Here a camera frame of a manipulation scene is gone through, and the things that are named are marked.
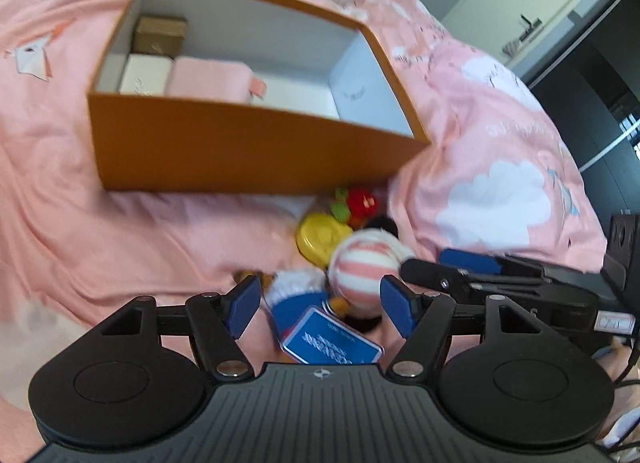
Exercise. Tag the small white box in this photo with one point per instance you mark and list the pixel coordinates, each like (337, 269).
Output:
(145, 74)

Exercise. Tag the blue and white plush toy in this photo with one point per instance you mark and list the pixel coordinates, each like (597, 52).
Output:
(295, 293)

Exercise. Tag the red toy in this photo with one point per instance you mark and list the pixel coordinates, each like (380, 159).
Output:
(362, 202)

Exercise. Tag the yellow round lid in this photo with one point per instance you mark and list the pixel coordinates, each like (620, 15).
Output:
(320, 238)

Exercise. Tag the pink fabric pouch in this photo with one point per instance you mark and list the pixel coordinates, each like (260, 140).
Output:
(210, 80)

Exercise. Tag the pink striped plush toy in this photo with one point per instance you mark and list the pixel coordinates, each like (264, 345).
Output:
(362, 268)

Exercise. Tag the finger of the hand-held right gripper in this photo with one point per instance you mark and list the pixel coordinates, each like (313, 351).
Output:
(470, 261)
(450, 279)

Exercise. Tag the green toy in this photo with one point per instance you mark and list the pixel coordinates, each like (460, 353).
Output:
(341, 210)

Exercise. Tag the large orange cardboard box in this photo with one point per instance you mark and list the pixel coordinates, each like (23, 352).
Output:
(240, 153)

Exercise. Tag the small gold box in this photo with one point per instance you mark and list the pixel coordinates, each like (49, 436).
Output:
(160, 35)

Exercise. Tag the small brown toy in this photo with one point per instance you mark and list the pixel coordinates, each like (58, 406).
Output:
(252, 277)

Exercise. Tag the dark cabinet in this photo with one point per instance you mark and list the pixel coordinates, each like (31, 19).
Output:
(590, 93)

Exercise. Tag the blue tin box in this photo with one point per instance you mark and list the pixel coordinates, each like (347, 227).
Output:
(327, 343)

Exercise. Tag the pink printed blanket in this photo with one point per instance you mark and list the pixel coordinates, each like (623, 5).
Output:
(75, 223)

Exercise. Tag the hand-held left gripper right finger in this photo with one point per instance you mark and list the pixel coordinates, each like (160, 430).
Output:
(397, 309)

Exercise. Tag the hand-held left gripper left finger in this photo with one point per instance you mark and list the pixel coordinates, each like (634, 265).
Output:
(243, 306)

